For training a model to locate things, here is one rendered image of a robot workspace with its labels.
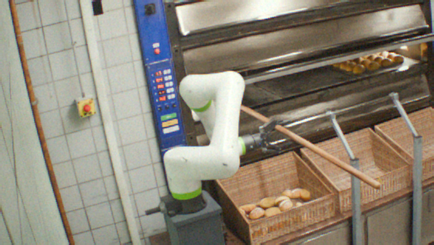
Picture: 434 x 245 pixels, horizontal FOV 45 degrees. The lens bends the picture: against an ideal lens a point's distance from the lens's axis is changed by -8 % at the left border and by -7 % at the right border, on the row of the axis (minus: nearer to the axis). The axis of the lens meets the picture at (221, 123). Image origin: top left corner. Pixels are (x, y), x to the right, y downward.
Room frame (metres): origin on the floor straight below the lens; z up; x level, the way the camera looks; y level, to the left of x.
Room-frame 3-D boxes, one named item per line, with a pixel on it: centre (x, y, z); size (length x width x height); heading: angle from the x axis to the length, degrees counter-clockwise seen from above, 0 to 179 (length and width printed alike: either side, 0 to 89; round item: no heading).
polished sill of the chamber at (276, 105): (3.45, -0.68, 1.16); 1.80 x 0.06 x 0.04; 109
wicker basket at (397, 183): (3.18, -0.80, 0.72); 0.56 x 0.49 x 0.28; 108
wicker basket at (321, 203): (2.99, -0.24, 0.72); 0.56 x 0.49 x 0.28; 109
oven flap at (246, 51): (3.43, -0.69, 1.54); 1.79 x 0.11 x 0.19; 109
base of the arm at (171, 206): (2.05, 0.23, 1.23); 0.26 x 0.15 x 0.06; 109
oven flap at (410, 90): (3.43, -0.69, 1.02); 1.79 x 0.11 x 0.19; 109
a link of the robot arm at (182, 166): (2.07, 0.17, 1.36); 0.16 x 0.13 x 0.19; 77
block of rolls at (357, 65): (4.03, -1.10, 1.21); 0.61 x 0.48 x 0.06; 19
